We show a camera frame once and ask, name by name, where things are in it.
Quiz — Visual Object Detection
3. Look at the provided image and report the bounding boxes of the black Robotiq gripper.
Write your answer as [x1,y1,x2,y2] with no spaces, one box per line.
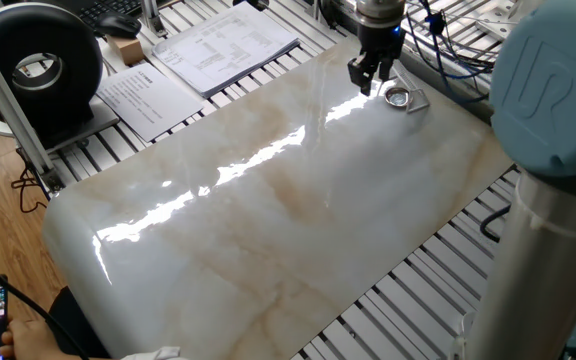
[347,22,407,97]

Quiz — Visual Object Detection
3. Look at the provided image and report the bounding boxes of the perforated aluminium plate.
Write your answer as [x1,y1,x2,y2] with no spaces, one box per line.
[475,0,518,42]

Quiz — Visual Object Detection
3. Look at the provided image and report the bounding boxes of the person's bare hand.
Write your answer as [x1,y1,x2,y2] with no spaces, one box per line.
[0,318,77,360]

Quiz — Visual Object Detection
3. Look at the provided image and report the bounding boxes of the thick printed paper stack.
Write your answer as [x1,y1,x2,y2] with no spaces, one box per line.
[151,2,300,99]

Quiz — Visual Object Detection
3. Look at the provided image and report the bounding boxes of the glossy marble pattern sheet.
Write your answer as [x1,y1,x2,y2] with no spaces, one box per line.
[41,37,514,360]

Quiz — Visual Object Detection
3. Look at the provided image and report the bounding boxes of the upright metal clamp stand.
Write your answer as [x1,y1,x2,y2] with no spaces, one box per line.
[140,0,169,39]

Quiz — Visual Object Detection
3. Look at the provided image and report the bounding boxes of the single printed paper sheet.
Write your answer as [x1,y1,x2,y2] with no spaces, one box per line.
[95,62,205,144]

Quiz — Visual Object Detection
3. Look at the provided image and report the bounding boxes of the small cardboard box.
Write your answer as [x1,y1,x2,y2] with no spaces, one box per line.
[106,35,146,67]

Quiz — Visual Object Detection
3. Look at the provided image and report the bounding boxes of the black computer mouse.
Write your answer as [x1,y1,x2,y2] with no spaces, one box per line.
[95,12,143,40]

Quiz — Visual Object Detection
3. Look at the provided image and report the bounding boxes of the black computer keyboard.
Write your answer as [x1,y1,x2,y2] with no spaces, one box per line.
[75,0,144,29]

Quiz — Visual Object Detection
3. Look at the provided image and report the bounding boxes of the white shirt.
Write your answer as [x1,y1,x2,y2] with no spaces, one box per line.
[120,345,189,360]

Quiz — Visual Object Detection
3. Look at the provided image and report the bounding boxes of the dark trousers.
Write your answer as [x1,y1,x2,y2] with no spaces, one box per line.
[47,285,112,359]

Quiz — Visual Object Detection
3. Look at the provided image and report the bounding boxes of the dark gripper cable bundle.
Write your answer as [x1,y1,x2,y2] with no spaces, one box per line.
[405,0,495,106]

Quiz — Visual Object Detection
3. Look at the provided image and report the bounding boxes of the black base cable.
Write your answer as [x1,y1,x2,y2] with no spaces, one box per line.
[478,203,512,244]

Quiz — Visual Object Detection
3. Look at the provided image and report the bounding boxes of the grey flat base plate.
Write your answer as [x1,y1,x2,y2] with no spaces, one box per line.
[42,94,121,154]

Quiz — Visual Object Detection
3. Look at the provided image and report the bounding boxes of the tangled black floor wires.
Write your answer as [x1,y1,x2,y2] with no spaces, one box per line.
[10,167,49,214]

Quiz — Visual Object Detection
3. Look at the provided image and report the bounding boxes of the aluminium profile post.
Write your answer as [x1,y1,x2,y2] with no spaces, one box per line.
[0,17,67,194]

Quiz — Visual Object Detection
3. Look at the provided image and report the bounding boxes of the long black cable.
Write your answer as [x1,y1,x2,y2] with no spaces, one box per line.
[0,244,92,360]

